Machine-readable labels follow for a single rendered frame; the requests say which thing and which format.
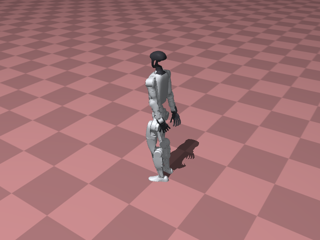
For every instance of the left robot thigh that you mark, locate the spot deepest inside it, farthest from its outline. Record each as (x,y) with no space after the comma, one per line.
(151,136)

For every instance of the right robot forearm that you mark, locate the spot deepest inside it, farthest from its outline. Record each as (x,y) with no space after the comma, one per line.
(171,102)

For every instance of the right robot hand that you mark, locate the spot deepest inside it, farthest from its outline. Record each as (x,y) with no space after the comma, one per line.
(175,117)

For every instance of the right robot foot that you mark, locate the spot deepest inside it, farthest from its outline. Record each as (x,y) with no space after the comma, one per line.
(169,170)

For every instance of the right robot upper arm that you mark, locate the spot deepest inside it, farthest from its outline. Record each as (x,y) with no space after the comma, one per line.
(169,82)

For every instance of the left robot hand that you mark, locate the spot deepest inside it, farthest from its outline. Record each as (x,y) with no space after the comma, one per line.
(163,126)

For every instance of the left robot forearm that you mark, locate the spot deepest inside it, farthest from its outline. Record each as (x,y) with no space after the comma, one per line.
(156,111)

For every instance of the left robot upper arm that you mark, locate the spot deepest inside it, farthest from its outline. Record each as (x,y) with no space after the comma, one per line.
(151,86)

